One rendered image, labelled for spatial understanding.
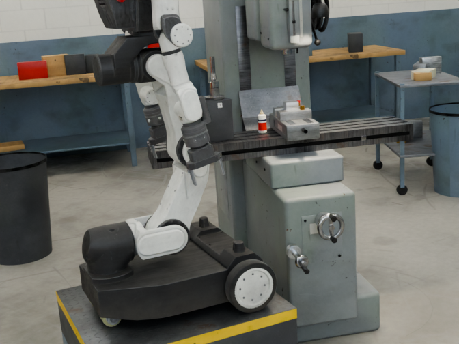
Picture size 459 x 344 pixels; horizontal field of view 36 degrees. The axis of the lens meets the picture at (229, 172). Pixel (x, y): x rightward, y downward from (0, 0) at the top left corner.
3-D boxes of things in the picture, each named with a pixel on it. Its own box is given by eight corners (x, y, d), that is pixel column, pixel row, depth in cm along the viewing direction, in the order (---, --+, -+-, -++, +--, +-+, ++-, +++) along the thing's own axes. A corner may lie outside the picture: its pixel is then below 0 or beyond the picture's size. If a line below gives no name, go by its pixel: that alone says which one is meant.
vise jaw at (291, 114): (311, 118, 321) (311, 109, 320) (280, 121, 319) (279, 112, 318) (308, 116, 327) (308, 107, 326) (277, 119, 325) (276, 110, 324)
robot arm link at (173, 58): (175, 86, 233) (158, 29, 227) (164, 84, 242) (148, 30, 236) (203, 76, 236) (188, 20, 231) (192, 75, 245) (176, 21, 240)
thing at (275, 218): (359, 319, 313) (356, 192, 298) (290, 330, 307) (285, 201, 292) (304, 256, 390) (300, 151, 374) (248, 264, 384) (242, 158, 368)
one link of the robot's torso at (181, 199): (153, 255, 263) (184, 132, 258) (137, 239, 281) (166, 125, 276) (190, 261, 270) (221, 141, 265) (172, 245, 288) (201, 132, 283)
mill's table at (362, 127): (413, 140, 332) (413, 123, 329) (153, 169, 309) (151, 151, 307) (392, 131, 354) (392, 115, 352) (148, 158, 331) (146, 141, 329)
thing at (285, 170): (345, 181, 315) (344, 155, 312) (270, 190, 308) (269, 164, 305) (310, 156, 362) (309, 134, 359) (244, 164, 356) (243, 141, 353)
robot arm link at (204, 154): (192, 172, 241) (182, 140, 237) (184, 167, 250) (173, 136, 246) (225, 160, 244) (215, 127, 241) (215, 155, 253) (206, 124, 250)
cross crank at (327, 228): (348, 241, 285) (348, 214, 282) (321, 246, 283) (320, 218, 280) (335, 229, 301) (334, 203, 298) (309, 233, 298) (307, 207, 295)
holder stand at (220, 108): (234, 138, 321) (231, 95, 316) (189, 145, 313) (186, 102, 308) (224, 134, 332) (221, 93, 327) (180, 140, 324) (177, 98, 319)
